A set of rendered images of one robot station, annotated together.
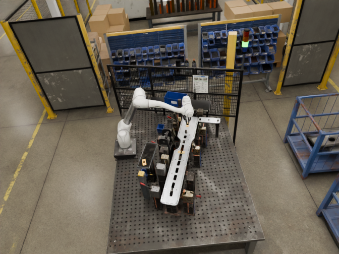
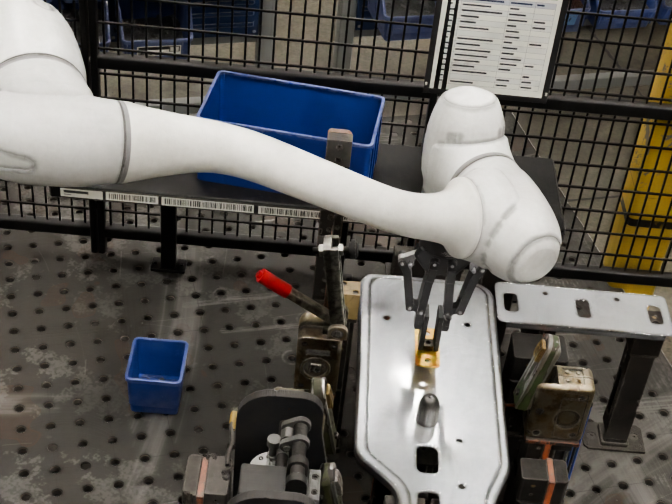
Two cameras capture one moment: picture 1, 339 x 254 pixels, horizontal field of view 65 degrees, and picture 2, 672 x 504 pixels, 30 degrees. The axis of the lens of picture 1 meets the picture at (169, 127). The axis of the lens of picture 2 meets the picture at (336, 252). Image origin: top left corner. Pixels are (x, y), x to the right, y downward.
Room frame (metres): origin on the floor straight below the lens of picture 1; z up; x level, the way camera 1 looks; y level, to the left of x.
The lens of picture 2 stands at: (1.27, 0.36, 2.34)
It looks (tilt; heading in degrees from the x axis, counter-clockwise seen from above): 39 degrees down; 341
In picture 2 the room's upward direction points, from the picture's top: 6 degrees clockwise
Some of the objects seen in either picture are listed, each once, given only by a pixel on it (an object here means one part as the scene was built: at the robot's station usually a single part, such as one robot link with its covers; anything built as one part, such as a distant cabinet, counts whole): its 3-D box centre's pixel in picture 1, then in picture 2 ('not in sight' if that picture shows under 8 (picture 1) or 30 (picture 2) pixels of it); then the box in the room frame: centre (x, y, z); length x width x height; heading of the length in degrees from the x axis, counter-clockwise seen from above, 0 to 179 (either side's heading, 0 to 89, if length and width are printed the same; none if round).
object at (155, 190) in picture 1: (157, 198); not in sight; (1.60, 0.23, 0.88); 0.11 x 0.10 x 0.36; 73
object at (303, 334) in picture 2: (176, 131); (312, 406); (2.61, -0.08, 0.88); 0.07 x 0.06 x 0.35; 73
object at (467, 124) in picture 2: (186, 102); (467, 148); (2.54, -0.24, 1.41); 0.13 x 0.11 x 0.16; 4
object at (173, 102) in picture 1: (175, 99); (290, 138); (3.05, -0.14, 1.10); 0.30 x 0.17 x 0.13; 65
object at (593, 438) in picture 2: (217, 129); (630, 381); (2.60, -0.65, 0.84); 0.11 x 0.06 x 0.29; 73
